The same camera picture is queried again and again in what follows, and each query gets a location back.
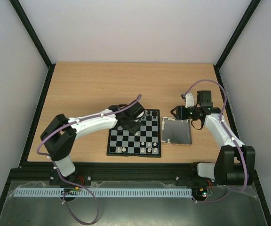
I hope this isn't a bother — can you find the metal tray wooden rim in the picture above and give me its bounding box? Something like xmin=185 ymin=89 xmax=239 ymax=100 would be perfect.
xmin=161 ymin=118 xmax=192 ymax=145

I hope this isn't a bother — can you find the white slotted cable duct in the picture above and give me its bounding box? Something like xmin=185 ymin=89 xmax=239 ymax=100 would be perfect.
xmin=14 ymin=188 xmax=192 ymax=198

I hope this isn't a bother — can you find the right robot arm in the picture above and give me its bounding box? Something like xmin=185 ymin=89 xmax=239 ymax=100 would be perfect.
xmin=171 ymin=90 xmax=255 ymax=186

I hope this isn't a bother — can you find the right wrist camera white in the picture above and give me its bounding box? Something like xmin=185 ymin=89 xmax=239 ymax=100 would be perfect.
xmin=181 ymin=93 xmax=195 ymax=108

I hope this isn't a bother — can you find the black white chessboard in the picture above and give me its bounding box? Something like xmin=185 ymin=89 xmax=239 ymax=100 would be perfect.
xmin=106 ymin=109 xmax=161 ymax=158

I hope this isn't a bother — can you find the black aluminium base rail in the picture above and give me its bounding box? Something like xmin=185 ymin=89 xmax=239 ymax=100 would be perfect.
xmin=7 ymin=162 xmax=212 ymax=187

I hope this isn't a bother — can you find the purple cable floor loop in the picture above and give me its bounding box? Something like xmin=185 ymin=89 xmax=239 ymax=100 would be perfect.
xmin=62 ymin=182 xmax=100 ymax=226

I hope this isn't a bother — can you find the black frame post right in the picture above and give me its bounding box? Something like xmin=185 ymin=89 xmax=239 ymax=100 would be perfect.
xmin=215 ymin=0 xmax=261 ymax=69

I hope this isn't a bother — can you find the black rook right corner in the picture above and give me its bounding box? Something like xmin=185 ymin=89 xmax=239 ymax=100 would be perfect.
xmin=152 ymin=111 xmax=157 ymax=118

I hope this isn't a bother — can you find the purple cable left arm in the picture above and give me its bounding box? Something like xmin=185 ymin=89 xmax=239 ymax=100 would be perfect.
xmin=36 ymin=94 xmax=143 ymax=163

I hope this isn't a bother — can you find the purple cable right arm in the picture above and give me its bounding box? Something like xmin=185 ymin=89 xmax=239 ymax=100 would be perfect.
xmin=184 ymin=80 xmax=248 ymax=192

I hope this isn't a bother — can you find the black frame post left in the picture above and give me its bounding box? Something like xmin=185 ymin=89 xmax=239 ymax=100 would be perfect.
xmin=9 ymin=0 xmax=53 ymax=69

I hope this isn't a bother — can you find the black frame post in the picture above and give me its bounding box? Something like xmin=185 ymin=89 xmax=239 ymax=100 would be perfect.
xmin=9 ymin=0 xmax=53 ymax=69
xmin=215 ymin=0 xmax=261 ymax=69

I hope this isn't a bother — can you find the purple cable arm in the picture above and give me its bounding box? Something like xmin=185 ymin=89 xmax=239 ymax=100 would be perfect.
xmin=184 ymin=80 xmax=248 ymax=192
xmin=36 ymin=94 xmax=143 ymax=163

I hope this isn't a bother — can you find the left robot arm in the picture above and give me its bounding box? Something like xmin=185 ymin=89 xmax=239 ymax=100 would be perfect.
xmin=40 ymin=101 xmax=146 ymax=177

